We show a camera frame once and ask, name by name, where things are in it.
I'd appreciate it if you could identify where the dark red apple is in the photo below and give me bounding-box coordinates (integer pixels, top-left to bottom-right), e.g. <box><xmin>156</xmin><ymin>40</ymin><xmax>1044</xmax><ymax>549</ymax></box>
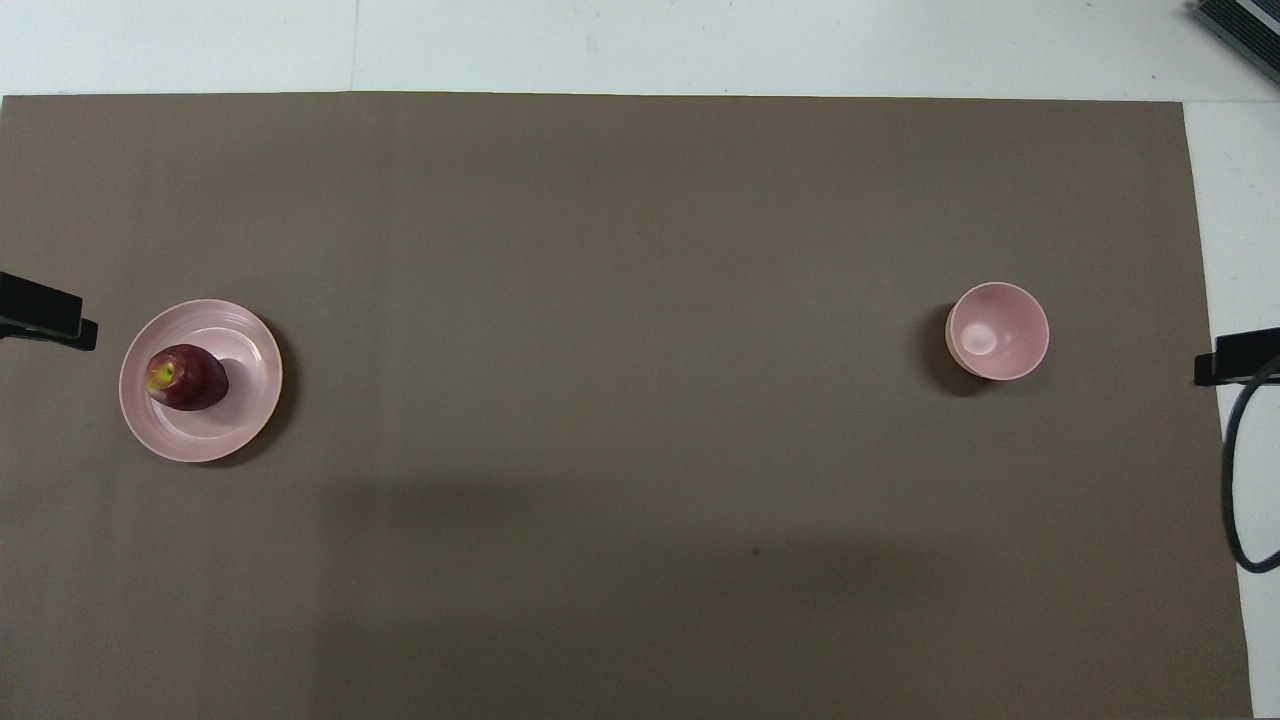
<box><xmin>146</xmin><ymin>344</ymin><xmax>230</xmax><ymax>412</ymax></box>

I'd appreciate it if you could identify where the pink plate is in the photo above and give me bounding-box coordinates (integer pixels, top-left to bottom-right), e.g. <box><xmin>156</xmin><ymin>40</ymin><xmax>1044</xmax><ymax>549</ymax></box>
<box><xmin>119</xmin><ymin>299</ymin><xmax>284</xmax><ymax>463</ymax></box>

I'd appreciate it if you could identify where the pink bowl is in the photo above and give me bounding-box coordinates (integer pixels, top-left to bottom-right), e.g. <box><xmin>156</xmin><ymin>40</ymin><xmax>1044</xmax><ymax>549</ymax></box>
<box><xmin>945</xmin><ymin>282</ymin><xmax>1051</xmax><ymax>382</ymax></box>

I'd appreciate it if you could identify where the grey ribbed device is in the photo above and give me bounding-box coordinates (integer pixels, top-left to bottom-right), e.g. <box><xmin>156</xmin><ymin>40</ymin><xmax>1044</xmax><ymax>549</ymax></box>
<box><xmin>1195</xmin><ymin>0</ymin><xmax>1280</xmax><ymax>83</ymax></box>

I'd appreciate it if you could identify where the brown table mat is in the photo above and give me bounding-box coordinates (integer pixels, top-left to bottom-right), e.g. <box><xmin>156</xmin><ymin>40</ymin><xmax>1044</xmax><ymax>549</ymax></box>
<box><xmin>0</xmin><ymin>92</ymin><xmax>1253</xmax><ymax>720</ymax></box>

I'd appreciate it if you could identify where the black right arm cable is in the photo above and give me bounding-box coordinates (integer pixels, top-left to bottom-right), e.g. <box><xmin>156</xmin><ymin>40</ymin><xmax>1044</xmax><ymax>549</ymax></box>
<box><xmin>1222</xmin><ymin>355</ymin><xmax>1280</xmax><ymax>574</ymax></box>

